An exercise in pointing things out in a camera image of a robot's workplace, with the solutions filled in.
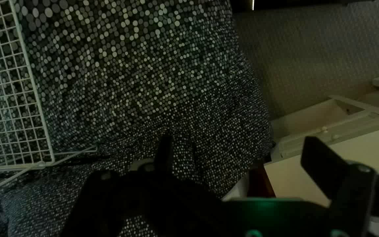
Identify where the black white dotted bedspread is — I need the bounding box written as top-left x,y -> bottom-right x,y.
0,0 -> 275,237

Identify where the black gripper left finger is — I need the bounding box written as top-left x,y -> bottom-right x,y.
63,133 -> 175,237

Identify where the white wire shelf rack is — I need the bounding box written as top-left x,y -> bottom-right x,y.
0,0 -> 100,199

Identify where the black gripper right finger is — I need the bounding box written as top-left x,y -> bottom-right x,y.
300,136 -> 377,237

